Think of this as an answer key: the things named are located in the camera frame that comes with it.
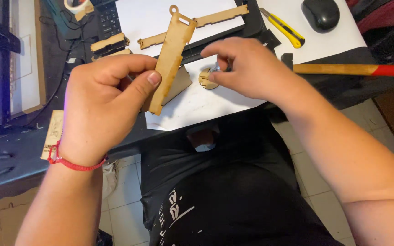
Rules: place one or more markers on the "person's left hand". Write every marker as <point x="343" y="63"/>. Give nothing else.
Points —
<point x="97" y="109"/>

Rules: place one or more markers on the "person's right hand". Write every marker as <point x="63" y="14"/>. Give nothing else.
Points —
<point x="251" y="71"/>

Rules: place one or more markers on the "small shiny metal part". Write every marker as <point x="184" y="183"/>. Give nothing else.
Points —
<point x="219" y="67"/>

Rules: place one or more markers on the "long wooden laser-cut panel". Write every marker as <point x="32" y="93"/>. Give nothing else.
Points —
<point x="171" y="61"/>

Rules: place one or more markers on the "small black packet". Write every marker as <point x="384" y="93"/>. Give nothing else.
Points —
<point x="268" y="39"/>

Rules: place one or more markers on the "round wooden disc piece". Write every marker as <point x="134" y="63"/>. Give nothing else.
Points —
<point x="206" y="79"/>

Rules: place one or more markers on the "engraved wooden tag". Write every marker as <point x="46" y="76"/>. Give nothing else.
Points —
<point x="53" y="133"/>

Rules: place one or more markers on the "yellow utility knife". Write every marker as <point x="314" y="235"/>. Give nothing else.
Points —
<point x="282" y="28"/>

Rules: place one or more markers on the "large white paper sheet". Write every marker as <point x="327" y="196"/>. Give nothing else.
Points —
<point x="200" y="99"/>

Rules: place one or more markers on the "small wooden notched block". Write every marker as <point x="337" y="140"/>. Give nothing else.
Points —
<point x="109" y="44"/>

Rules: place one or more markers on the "long notched wooden strip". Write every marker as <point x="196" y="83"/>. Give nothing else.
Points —
<point x="197" y="27"/>

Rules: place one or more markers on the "white mouse pad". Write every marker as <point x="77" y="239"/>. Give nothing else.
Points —
<point x="316" y="30"/>

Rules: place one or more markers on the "black computer mouse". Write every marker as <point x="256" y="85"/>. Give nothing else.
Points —
<point x="320" y="14"/>

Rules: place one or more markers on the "roll of white tape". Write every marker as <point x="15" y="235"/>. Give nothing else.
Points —
<point x="77" y="6"/>

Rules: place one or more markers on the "person's black shirt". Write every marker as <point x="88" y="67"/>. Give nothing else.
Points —
<point x="224" y="184"/>

